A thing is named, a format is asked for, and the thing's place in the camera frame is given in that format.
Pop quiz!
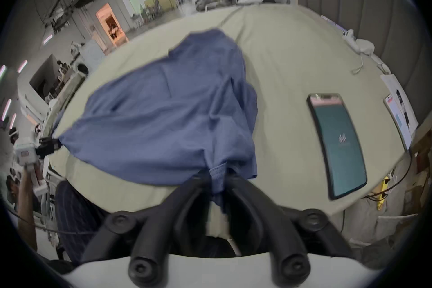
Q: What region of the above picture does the bed with beige sheet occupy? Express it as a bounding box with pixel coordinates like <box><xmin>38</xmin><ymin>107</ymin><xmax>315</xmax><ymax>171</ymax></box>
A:
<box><xmin>44</xmin><ymin>3</ymin><xmax>420</xmax><ymax>247</ymax></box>

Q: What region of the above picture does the white hand controller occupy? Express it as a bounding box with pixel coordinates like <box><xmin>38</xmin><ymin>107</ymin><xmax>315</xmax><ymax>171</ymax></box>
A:
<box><xmin>342</xmin><ymin>29</ymin><xmax>375</xmax><ymax>56</ymax></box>

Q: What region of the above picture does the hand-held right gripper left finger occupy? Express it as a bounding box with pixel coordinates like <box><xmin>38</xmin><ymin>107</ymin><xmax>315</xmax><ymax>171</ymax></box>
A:
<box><xmin>81</xmin><ymin>176</ymin><xmax>214</xmax><ymax>284</ymax></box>

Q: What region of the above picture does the yellow power strip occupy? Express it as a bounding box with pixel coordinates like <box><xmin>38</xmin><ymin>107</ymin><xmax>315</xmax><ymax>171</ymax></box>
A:
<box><xmin>374</xmin><ymin>176</ymin><xmax>391</xmax><ymax>210</ymax></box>

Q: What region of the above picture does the white paper sheet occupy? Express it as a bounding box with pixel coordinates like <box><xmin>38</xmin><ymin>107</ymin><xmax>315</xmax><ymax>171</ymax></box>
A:
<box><xmin>380</xmin><ymin>74</ymin><xmax>420</xmax><ymax>132</ymax></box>

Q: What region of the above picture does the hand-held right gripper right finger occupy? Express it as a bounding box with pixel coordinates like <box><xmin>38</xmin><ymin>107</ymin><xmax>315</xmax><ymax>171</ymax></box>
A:
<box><xmin>223</xmin><ymin>176</ymin><xmax>354</xmax><ymax>286</ymax></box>

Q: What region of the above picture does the black phone with teal screen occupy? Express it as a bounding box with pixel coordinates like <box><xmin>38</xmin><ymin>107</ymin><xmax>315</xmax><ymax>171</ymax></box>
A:
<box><xmin>306</xmin><ymin>93</ymin><xmax>368</xmax><ymax>201</ymax></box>

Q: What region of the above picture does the dark blue shirt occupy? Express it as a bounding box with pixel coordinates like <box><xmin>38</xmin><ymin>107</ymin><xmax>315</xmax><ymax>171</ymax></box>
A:
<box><xmin>57</xmin><ymin>28</ymin><xmax>259</xmax><ymax>207</ymax></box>

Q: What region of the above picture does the grey padded headboard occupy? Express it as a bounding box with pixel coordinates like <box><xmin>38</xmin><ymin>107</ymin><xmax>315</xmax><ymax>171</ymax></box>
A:
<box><xmin>295</xmin><ymin>0</ymin><xmax>430</xmax><ymax>127</ymax></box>

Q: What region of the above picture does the black cable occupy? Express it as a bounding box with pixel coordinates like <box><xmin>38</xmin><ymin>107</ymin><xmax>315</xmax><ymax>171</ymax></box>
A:
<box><xmin>364</xmin><ymin>148</ymin><xmax>413</xmax><ymax>201</ymax></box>

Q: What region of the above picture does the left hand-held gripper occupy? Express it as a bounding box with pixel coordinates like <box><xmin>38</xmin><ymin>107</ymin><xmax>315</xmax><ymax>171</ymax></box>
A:
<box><xmin>14</xmin><ymin>137</ymin><xmax>63</xmax><ymax>197</ymax></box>

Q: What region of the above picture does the person's left forearm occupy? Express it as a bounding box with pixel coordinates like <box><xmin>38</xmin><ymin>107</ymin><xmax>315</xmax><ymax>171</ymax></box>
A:
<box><xmin>16</xmin><ymin>172</ymin><xmax>38</xmax><ymax>252</ymax></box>

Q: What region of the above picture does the thin white cable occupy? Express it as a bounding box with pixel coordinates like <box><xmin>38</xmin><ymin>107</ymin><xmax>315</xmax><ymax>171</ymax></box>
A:
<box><xmin>351</xmin><ymin>55</ymin><xmax>366</xmax><ymax>74</ymax></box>

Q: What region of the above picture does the small white phone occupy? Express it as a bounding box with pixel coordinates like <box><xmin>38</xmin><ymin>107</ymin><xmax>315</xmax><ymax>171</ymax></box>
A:
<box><xmin>384</xmin><ymin>94</ymin><xmax>413</xmax><ymax>149</ymax></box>

